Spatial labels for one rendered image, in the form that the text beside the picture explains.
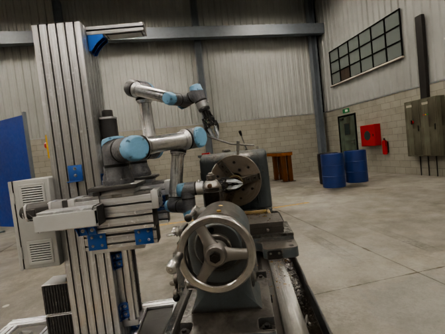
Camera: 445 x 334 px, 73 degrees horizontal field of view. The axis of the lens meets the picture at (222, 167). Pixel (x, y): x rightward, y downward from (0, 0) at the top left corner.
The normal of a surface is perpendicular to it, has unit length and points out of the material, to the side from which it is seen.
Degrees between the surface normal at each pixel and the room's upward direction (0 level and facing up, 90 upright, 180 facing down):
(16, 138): 90
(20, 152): 90
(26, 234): 90
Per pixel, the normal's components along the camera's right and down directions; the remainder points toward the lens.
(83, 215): 0.06, 0.04
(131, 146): 0.68, -0.03
